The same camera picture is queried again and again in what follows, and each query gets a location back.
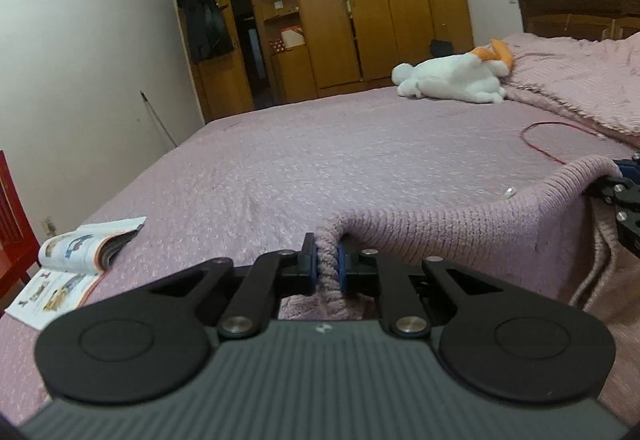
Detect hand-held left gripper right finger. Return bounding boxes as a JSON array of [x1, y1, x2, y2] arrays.
[[337, 244, 507, 339]]

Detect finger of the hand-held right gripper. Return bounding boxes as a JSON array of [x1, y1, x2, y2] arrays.
[[585, 159, 640, 217]]

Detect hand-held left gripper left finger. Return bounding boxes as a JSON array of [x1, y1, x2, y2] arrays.
[[146, 232, 321, 339]]

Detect pink knit cardigan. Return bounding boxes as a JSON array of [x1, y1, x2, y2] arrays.
[[277, 155, 640, 426]]

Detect dark hanging clothes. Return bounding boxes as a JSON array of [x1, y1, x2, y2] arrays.
[[175, 0, 236, 66]]

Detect pink fringed blanket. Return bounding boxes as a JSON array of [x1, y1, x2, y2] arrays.
[[500, 30, 640, 145]]

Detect white and orange plush toy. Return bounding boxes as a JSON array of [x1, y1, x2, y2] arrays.
[[391, 38, 515, 105]]

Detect thin stick with green tip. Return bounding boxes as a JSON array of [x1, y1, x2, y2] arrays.
[[139, 90, 179, 149]]

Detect white and red box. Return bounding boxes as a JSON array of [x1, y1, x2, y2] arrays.
[[280, 26, 306, 52]]

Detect open picture magazine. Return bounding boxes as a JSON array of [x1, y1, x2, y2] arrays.
[[5, 216, 148, 332]]

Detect wooden wardrobe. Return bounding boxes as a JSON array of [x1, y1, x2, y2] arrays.
[[144, 0, 475, 127]]

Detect red wooden chair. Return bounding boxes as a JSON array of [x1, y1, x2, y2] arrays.
[[0, 150, 41, 317]]

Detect red cable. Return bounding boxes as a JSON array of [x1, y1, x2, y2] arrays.
[[519, 121, 609, 166]]

